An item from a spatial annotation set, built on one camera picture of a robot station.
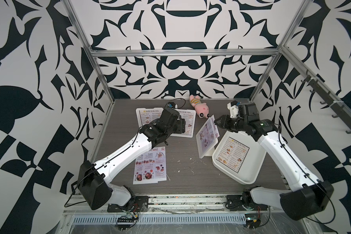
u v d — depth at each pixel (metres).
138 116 0.89
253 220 0.71
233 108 0.70
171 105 0.67
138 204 0.74
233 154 0.91
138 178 0.83
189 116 0.89
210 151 0.86
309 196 0.38
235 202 0.75
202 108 1.05
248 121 0.57
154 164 0.87
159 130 0.55
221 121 0.71
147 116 0.89
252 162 0.89
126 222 0.73
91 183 0.39
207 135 0.83
